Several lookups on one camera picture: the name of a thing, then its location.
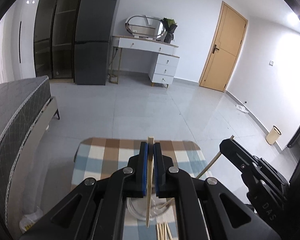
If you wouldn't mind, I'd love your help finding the black glass cabinet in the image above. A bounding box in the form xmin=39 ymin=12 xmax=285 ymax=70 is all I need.
xmin=33 ymin=0 xmax=80 ymax=79

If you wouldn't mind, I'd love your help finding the checkered tablecloth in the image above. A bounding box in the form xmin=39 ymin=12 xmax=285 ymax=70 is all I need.
xmin=71 ymin=138 xmax=207 ymax=239

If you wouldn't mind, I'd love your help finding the white paper on floor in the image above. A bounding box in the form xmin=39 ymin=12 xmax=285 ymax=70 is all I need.
xmin=236 ymin=104 xmax=249 ymax=114

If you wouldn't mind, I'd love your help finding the wooden chopstick on table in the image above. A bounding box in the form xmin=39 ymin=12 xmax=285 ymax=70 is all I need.
xmin=156 ymin=224 xmax=161 ymax=240
xmin=160 ymin=222 xmax=167 ymax=240
xmin=165 ymin=222 xmax=173 ymax=240

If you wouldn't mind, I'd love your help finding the white dressing table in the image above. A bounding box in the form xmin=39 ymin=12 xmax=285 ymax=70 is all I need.
xmin=109 ymin=36 xmax=180 ymax=87

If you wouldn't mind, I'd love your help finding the grey white utensil holder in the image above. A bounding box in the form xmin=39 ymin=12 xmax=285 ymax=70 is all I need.
xmin=127 ymin=194 xmax=172 ymax=221

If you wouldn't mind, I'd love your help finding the oval mirror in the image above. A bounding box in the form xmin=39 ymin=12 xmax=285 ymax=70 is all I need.
xmin=125 ymin=15 xmax=166 ymax=40

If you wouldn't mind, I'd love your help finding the dark grey refrigerator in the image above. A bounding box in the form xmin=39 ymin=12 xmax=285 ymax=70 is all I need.
xmin=74 ymin=0 xmax=120 ymax=85

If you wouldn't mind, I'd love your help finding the grey bed mattress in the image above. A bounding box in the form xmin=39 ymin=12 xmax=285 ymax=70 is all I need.
xmin=0 ymin=76 xmax=51 ymax=218

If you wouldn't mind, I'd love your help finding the wooden door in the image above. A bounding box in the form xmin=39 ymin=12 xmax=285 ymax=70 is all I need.
xmin=199 ymin=2 xmax=248 ymax=92

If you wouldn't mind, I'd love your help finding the beige waste bin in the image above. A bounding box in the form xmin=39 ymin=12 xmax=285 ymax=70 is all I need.
xmin=266 ymin=126 xmax=282 ymax=145

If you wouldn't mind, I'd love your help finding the black wrapped flower bouquet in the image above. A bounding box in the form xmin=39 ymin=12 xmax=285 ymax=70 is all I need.
xmin=161 ymin=18 xmax=177 ymax=44

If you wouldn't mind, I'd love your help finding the plastic bag on floor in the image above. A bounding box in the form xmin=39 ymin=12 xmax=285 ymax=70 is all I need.
xmin=19 ymin=207 xmax=43 ymax=233

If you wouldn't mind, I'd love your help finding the wooden chopstick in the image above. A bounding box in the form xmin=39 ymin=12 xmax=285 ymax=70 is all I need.
xmin=160 ymin=222 xmax=167 ymax=240
xmin=165 ymin=222 xmax=173 ymax=240
xmin=146 ymin=137 xmax=154 ymax=228
xmin=196 ymin=139 xmax=234 ymax=181
xmin=156 ymin=224 xmax=161 ymax=240

